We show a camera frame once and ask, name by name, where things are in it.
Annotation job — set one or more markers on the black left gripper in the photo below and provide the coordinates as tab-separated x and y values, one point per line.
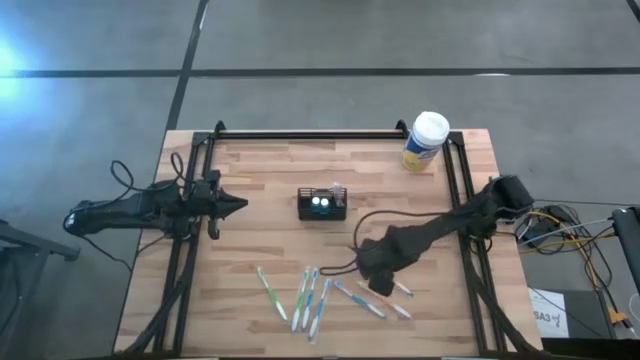
205	200

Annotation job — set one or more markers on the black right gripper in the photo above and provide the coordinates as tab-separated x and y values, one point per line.
381	265

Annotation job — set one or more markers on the orange white toothbrush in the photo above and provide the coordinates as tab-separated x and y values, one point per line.
397	309
404	289

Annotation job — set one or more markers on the blue white toothbrush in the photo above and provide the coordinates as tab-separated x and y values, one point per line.
360	300
310	297

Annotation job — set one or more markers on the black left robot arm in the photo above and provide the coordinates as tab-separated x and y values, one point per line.
115	212

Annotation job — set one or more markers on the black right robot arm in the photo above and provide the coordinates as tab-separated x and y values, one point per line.
450	222

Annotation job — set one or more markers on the black mesh caddy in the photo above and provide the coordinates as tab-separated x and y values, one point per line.
322	215

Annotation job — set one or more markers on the white round cap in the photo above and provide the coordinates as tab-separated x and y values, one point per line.
325	202
316	202

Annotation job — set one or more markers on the blue yellow wipes canister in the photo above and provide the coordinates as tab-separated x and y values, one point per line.
425	135

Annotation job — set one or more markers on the black power box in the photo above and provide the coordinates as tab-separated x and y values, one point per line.
542	227

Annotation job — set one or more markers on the white paper sheet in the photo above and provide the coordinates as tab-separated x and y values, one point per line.
547	310

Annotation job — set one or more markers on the dark metal stand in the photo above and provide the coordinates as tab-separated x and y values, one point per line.
30	242

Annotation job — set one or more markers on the black flat case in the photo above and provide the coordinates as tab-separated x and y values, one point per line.
590	315

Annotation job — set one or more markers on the yellow connector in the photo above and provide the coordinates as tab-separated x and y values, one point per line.
618	316

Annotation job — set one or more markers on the black aluminium table frame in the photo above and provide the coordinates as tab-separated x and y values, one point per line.
310	135

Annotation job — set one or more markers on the black cylindrical post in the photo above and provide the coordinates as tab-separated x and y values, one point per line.
627	240

